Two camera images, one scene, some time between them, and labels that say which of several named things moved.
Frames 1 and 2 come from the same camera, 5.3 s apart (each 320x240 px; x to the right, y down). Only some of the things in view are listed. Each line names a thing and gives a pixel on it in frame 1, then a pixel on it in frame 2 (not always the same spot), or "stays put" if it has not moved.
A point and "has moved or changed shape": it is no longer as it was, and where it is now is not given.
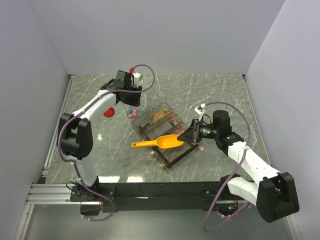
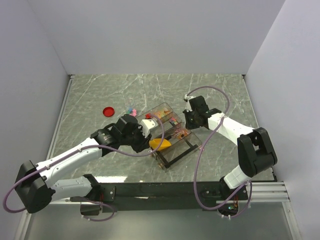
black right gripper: [192, 134] -> [188, 125]
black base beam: [159, 197] stays put
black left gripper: [136, 101] -> [144, 143]
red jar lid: [109, 112] stays put
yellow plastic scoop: [163, 142] has moved or changed shape
